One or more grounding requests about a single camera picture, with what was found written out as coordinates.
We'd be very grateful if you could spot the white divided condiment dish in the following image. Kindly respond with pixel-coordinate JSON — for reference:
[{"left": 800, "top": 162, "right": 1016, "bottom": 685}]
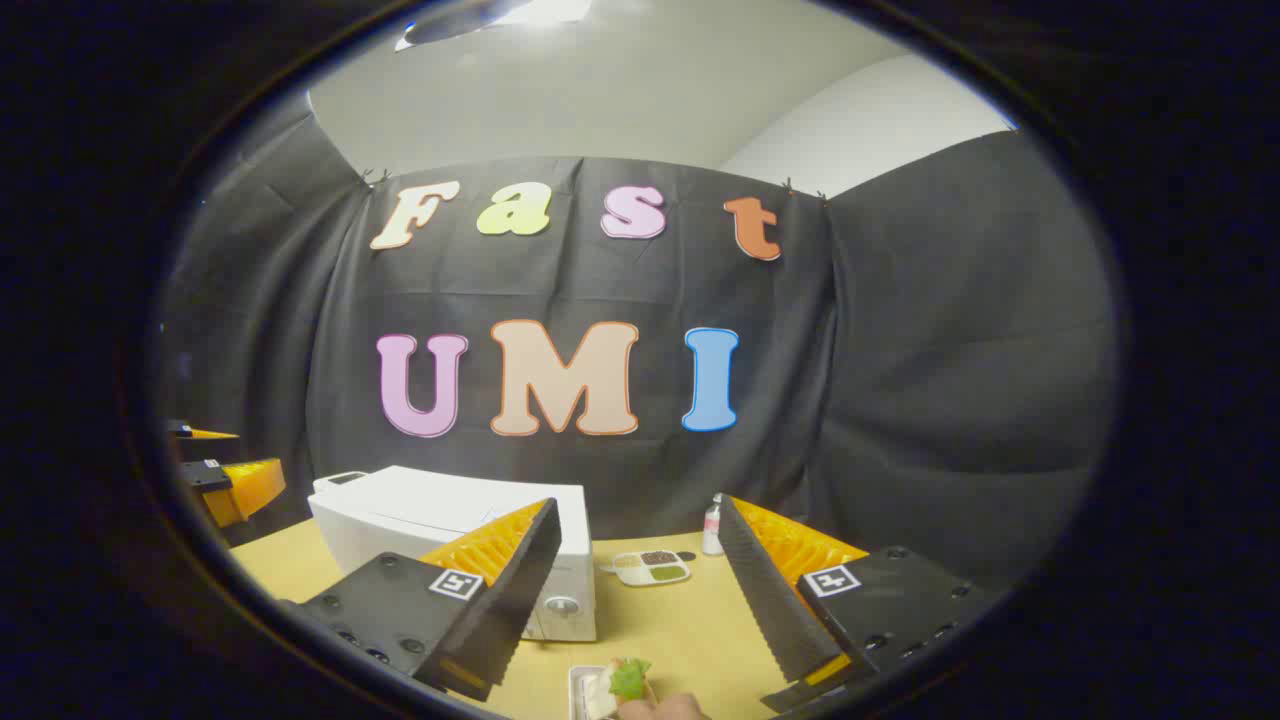
[{"left": 612, "top": 549, "right": 692, "bottom": 588}]

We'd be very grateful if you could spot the lettuce sandwich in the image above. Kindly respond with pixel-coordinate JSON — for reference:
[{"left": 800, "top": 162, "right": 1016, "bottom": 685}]
[{"left": 585, "top": 657, "right": 661, "bottom": 719}]

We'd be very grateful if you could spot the white rectangular food tray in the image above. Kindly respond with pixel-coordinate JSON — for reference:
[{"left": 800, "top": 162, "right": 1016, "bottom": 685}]
[{"left": 567, "top": 664, "right": 616, "bottom": 720}]

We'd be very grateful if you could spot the white microwave oven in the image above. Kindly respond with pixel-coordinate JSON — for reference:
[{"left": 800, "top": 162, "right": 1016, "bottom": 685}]
[{"left": 307, "top": 465, "right": 598, "bottom": 643}]

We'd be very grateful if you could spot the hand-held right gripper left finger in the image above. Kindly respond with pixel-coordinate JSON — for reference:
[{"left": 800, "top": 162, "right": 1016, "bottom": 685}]
[{"left": 280, "top": 497, "right": 563, "bottom": 702}]

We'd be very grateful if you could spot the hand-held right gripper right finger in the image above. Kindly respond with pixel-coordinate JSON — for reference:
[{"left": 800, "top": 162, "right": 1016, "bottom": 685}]
[{"left": 717, "top": 493, "right": 994, "bottom": 715}]

